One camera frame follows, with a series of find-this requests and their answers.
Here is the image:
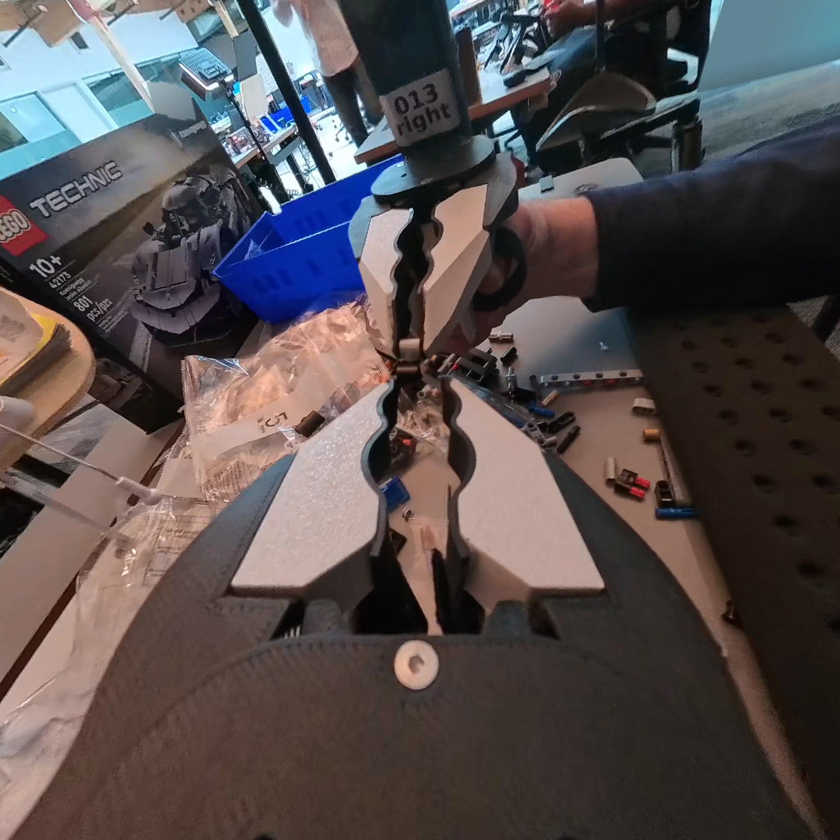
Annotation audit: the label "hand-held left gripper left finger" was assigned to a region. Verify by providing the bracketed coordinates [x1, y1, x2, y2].
[230, 381, 400, 618]

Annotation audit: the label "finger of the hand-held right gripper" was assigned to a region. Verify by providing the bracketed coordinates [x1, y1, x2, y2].
[357, 209, 414, 355]
[420, 184, 493, 357]

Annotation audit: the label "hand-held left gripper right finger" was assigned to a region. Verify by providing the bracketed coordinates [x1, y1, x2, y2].
[438, 375, 606, 619]

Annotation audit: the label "grey toy frame assembly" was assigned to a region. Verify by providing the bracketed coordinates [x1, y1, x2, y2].
[453, 351, 504, 385]

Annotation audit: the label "pile of small toy pieces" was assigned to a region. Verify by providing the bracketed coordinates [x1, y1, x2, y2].
[390, 420, 434, 471]

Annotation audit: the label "clear bag with printed warnings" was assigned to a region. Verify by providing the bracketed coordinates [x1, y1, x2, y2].
[66, 489, 219, 593]

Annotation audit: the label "person's right forearm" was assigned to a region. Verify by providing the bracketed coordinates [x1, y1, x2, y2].
[581, 121, 840, 315]

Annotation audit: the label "large dark toy set box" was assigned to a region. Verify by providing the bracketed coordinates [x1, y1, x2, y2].
[0, 115, 271, 435]

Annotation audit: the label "toy set instruction booklet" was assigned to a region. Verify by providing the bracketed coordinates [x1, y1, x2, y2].
[0, 289, 71, 389]

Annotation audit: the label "person's right hand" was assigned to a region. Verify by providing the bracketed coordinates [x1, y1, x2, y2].
[448, 196, 601, 355]

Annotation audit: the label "blue plastic bin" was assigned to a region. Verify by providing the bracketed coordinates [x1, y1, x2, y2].
[212, 210, 370, 324]
[271, 154, 406, 245]

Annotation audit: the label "wooden table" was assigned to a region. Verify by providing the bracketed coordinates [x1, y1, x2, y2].
[354, 62, 553, 166]

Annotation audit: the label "black pole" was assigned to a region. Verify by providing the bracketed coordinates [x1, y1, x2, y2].
[235, 0, 337, 186]

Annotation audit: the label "long grey toy beam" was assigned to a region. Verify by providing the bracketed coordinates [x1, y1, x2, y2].
[656, 443, 681, 500]

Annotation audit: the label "long white toy beam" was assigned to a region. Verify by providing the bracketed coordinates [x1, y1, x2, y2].
[530, 369, 646, 389]

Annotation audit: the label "black office chair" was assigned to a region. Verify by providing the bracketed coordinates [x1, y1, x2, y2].
[535, 0, 714, 173]

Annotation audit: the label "black perforated pad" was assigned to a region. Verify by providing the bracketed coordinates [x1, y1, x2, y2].
[629, 307, 840, 821]

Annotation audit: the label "wooden book stand white legs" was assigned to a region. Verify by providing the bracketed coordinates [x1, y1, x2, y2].
[0, 289, 166, 547]

